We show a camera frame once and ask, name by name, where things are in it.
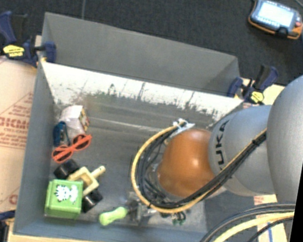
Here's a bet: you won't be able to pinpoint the green-handled small tool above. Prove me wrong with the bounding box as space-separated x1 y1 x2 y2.
97 202 130 231

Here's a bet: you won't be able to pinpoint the white box with coloured print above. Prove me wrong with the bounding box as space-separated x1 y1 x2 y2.
57 101 94 136

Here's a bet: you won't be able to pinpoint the green cube with white print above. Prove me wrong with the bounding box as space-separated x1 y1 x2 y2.
42 175 87 223

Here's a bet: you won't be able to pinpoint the grey metal bin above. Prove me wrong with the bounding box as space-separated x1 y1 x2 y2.
6 11 296 242

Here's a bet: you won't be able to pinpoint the orange-red sunglasses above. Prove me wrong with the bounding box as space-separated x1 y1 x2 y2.
50 128 93 169

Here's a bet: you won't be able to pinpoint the cream toy car black wheels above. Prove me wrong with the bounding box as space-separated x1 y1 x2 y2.
47 156 110 216

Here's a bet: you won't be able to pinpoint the blue plastic clip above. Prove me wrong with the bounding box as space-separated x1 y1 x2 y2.
50 120 71 149

